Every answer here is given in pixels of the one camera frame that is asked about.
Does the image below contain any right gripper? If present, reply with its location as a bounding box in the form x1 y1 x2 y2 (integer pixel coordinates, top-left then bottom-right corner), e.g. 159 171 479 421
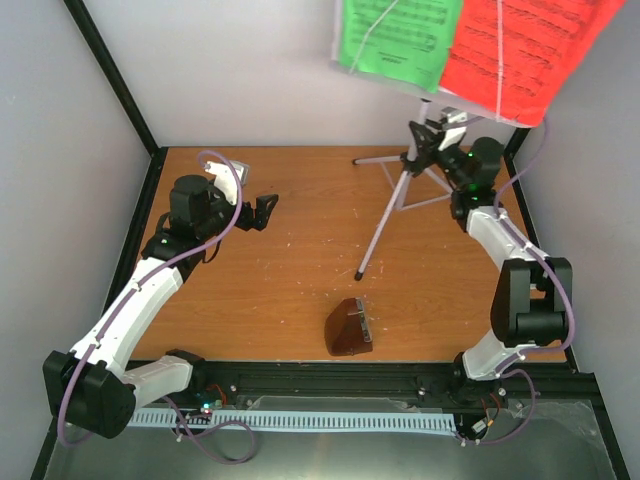
407 117 469 189

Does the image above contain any clear plastic metronome cover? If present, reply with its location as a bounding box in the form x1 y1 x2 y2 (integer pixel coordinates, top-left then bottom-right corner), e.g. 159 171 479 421
356 297 372 343

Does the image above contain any black aluminium frame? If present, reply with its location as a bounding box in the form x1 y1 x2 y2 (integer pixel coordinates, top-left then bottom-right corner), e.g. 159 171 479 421
65 1 629 479

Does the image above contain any green sheet music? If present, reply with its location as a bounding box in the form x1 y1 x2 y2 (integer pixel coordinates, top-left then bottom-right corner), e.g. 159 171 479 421
333 0 463 92

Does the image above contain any red sheet music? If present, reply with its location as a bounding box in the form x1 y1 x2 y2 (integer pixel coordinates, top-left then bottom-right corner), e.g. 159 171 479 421
440 0 625 127

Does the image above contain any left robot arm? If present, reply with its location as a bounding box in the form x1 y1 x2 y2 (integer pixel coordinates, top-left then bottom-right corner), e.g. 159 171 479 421
43 175 279 439

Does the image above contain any brown wooden metronome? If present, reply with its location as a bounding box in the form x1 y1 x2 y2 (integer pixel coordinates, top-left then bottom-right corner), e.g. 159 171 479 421
324 297 373 357

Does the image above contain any light blue cable duct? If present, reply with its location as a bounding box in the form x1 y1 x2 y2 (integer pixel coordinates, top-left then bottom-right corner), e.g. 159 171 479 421
127 406 459 434

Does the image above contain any lilac music stand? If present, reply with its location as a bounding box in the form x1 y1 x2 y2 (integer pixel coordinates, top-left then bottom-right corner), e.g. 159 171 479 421
329 0 489 281

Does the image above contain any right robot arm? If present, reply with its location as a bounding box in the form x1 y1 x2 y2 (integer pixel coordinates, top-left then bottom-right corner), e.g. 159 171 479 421
405 119 575 403

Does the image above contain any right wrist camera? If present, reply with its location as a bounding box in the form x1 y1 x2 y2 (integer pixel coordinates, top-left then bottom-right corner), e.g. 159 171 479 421
438 107 469 151

